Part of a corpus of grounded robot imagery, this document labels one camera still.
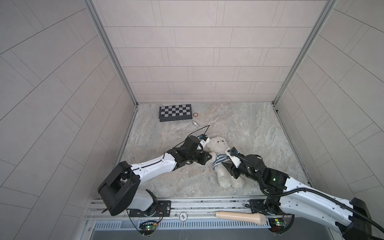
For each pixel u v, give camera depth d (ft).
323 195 1.50
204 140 2.38
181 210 2.33
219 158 2.59
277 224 2.23
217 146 2.78
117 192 1.34
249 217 2.20
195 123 3.35
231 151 2.04
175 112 3.45
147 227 2.12
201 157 2.30
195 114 3.57
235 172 2.11
